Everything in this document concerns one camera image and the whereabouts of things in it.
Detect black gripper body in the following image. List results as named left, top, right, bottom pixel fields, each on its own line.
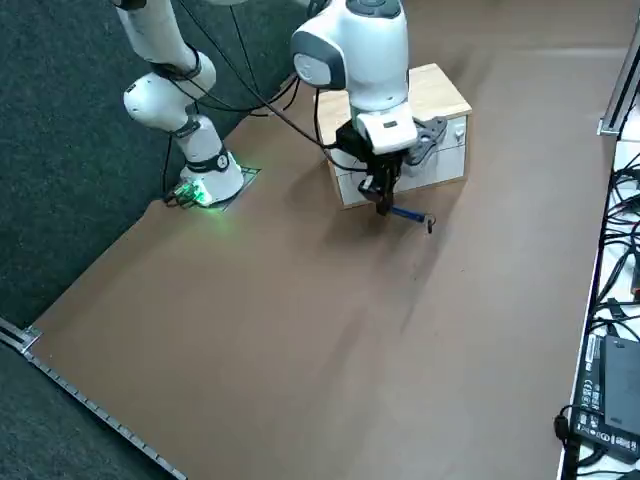
left=335, top=115, right=449, bottom=176

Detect black key with blue strap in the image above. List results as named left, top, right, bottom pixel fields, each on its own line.
left=385, top=202, right=437, bottom=236

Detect wooden drawer box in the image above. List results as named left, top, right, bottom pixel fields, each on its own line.
left=313, top=63, right=473, bottom=211

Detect black labelled power adapter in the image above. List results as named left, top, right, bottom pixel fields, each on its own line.
left=571, top=332, right=640, bottom=465

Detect black flat box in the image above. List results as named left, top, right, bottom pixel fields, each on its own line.
left=601, top=335, right=640, bottom=434

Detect aluminium camera post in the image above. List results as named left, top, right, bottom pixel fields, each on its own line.
left=597, top=42, right=640, bottom=137

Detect black base cable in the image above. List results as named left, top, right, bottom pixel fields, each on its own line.
left=160, top=133, right=177, bottom=205

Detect black adapter cable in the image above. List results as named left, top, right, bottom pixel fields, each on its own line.
left=552, top=403, right=609, bottom=480

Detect aluminium table edge rail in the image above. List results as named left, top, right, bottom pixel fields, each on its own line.
left=0, top=317, right=187, bottom=480

